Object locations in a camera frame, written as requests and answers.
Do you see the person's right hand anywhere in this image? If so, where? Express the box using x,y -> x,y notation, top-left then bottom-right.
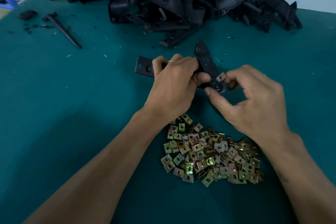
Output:
205,65 -> 289,148

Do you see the person's left forearm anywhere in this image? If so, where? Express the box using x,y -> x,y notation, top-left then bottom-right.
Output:
23,108 -> 169,224

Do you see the black plastic bracket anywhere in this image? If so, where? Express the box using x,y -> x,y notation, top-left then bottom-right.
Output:
135,42 -> 228,93

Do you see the pile of brass clip nuts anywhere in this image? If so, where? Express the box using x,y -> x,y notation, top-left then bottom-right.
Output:
160,114 -> 265,187

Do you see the thin black plastic strip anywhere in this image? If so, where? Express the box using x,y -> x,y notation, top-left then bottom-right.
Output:
43,12 -> 82,49

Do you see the pile of black plastic brackets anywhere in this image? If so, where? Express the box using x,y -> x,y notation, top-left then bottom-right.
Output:
42,0 -> 302,48

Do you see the green table cloth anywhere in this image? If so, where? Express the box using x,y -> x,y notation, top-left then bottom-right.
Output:
0,0 -> 336,224

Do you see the small black plastic scrap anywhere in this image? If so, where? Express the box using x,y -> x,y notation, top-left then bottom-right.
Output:
19,10 -> 37,20

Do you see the person's left hand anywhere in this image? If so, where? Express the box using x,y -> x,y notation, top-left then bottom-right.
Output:
144,53 -> 211,125

